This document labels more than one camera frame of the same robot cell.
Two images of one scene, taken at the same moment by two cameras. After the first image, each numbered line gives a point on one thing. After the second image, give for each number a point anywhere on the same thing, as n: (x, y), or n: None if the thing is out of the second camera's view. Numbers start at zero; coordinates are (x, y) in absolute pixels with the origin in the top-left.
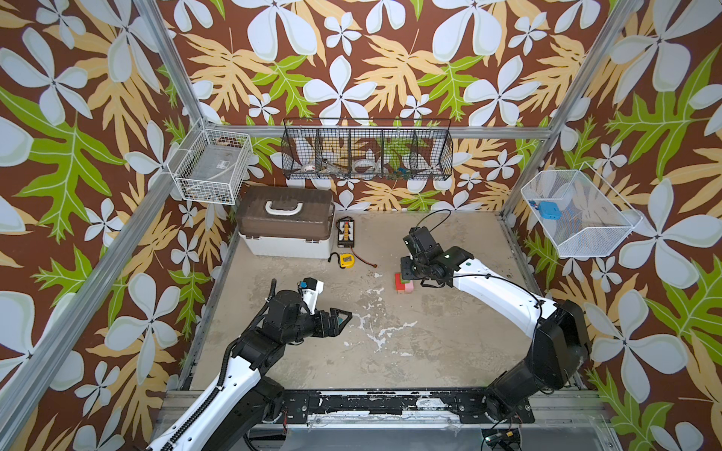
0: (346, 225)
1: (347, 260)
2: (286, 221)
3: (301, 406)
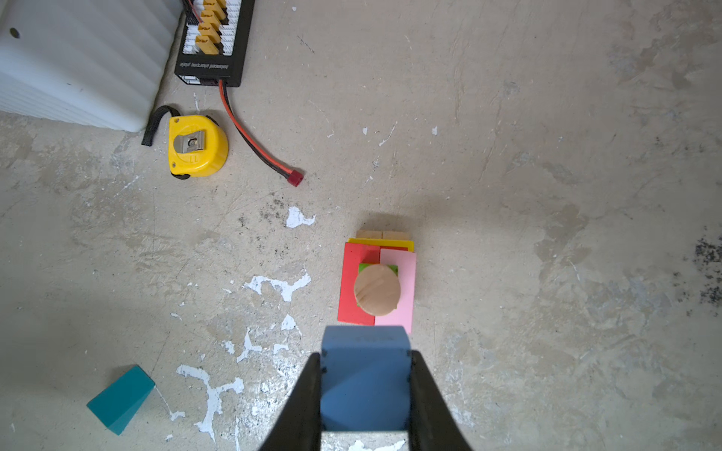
0: (214, 41)
1: (197, 146)
2: (98, 62)
3: None
